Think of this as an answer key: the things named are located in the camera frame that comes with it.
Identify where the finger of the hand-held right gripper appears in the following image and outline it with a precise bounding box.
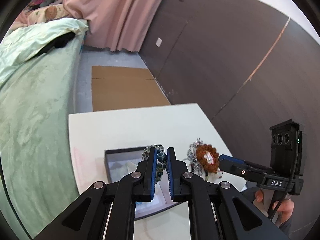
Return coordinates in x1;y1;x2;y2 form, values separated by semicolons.
218;158;264;187
220;154;273;174

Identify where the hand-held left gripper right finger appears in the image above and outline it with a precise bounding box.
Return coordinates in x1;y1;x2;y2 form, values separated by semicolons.
167;147;292;240

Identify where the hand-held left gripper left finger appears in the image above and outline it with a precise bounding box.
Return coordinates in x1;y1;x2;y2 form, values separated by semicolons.
34;147;160;240

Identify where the dark stone bead bracelet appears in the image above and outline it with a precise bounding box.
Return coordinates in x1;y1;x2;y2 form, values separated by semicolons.
141;144;167;185

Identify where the brown seed bead bracelet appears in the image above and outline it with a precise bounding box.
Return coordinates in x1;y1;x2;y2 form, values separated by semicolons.
195;144;221;174

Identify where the black jewelry box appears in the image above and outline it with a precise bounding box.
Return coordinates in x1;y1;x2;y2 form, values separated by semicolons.
104;147;176;221

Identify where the person's right hand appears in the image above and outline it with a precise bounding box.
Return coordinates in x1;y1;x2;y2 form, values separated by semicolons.
254;188;295;222

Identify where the white side table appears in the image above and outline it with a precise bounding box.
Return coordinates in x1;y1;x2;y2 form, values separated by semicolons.
68;102;247;222

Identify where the flat brown cardboard sheet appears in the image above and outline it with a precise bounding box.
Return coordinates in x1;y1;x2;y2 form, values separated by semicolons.
91;65;172;112

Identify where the green plush blanket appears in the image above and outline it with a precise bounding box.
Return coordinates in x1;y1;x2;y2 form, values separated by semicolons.
0;34;85;238

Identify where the black cloth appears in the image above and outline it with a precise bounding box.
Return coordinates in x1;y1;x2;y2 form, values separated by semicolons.
37;32;76;56

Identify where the pink curtain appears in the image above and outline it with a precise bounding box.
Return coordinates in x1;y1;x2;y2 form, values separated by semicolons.
62;0;173;53

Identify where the pale green duvet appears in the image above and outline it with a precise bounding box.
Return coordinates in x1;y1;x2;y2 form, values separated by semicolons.
0;17;90;87

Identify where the bear print pillow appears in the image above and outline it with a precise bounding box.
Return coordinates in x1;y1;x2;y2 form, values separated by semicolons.
26;4;71;26

